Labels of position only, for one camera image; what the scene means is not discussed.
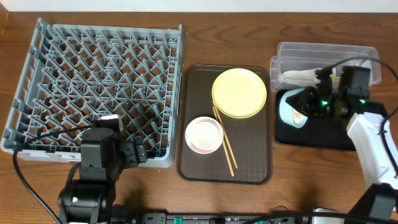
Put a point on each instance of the spilled rice pile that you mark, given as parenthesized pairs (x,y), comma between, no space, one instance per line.
(296,116)

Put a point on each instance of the left wooden chopstick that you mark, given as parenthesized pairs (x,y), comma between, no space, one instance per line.
(224,144)

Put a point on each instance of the grey plastic dish rack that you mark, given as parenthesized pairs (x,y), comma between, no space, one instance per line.
(74,74)

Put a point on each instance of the white napkin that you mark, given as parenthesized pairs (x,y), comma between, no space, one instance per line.
(300,77)

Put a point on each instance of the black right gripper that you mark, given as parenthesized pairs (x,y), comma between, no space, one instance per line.
(303,105)

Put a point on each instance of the black rectangular tray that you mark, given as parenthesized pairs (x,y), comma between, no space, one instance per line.
(315,133)

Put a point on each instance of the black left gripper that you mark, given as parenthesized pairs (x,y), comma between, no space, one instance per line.
(138,149)

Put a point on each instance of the brown plastic serving tray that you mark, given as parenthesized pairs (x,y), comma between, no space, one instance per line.
(251,138)

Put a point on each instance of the yellow round plate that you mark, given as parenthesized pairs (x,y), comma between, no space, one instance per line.
(239,93)

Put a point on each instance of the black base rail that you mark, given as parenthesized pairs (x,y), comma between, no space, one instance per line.
(202,218)

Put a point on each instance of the light blue bowl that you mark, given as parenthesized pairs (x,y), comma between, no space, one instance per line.
(285,113)

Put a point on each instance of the pink shallow bowl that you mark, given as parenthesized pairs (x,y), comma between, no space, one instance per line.
(204,135)

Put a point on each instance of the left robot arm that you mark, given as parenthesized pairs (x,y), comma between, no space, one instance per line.
(90,190)

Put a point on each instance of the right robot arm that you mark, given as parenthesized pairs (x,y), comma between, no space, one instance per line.
(366,123)

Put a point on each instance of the clear plastic waste bin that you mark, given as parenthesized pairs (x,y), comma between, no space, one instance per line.
(305,56)

